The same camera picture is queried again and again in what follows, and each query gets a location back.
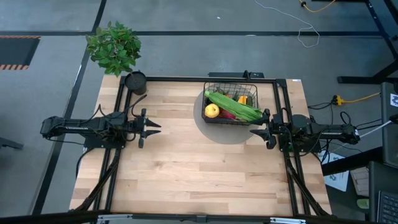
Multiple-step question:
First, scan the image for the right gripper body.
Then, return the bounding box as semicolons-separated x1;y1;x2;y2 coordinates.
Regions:
266;113;281;150

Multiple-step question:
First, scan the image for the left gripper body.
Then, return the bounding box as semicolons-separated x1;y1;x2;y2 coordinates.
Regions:
132;108;149;149

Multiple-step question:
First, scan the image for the green leafy vegetable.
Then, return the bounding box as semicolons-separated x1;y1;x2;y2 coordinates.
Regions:
204;90;264;123

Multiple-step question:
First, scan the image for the pink dragon fruit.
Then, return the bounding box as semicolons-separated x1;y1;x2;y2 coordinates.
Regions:
219;108;237;121

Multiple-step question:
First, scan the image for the grey round mat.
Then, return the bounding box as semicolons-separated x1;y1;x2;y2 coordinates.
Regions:
192;88;265;146

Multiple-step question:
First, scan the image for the black plant pot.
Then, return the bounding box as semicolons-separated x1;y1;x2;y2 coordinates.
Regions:
124;70;148;96

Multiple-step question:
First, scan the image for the white printed paper sheet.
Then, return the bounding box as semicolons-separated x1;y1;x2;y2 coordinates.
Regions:
323;151;351;192

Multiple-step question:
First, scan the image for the green potted plant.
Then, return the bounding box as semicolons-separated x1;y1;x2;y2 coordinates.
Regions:
85;20;142;78

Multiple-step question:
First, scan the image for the brown cardboard piece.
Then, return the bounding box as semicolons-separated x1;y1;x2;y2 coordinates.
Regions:
349;166;371;197

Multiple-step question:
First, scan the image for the black equipment case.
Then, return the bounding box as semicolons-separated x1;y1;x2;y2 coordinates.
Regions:
381;82;398;169

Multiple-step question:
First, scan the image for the grey stand foot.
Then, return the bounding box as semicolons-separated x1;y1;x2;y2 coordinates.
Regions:
0;136;24;150

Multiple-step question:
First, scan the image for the black keyboard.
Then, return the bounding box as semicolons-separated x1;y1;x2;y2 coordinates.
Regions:
377;191;398;224

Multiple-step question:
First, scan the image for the black mat with hazard stripes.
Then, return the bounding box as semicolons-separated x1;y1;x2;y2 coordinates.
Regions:
0;35;41;71

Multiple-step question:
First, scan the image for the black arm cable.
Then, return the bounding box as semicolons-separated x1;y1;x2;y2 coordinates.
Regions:
126;94;147;118

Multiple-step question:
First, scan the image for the black wire basket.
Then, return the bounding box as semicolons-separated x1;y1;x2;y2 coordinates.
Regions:
201;81;259;126

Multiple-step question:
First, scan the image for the black table frame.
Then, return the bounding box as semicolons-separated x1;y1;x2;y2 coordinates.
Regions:
70;74;333;223

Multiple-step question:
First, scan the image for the orange cable with yellow plug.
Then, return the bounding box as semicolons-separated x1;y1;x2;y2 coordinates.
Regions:
331;91;382;106

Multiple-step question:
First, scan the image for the silver metal bracket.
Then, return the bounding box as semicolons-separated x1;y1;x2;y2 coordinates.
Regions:
96;213;134;224
269;217;307;224

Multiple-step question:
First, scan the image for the thick white cable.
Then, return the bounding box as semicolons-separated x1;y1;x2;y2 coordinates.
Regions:
357;119;393;138

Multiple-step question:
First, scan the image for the thin white cable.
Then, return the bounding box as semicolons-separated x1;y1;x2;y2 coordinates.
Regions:
253;0;321;49

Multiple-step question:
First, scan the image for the orange cable with black plug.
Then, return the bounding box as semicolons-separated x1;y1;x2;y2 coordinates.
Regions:
299;0;337;14

